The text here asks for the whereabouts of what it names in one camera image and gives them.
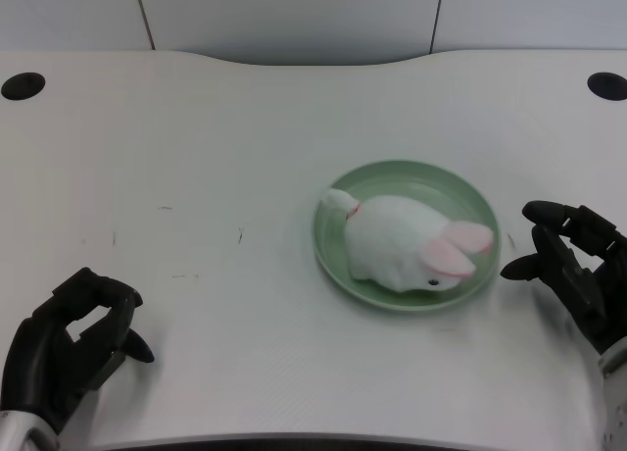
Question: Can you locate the green round plate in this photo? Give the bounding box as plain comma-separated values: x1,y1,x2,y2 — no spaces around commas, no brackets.
313,159,502,315

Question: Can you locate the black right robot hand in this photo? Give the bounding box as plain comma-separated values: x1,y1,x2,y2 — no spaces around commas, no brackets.
500,199,627,357

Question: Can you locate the black table cable grommet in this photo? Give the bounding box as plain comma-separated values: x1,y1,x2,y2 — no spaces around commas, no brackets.
586,71,627,102
0,72,47,101

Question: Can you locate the white plush rabbit doll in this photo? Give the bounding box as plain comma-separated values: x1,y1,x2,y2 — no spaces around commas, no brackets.
320,187,495,294

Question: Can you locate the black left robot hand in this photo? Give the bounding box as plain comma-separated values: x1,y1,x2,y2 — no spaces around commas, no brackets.
1,267,156,435

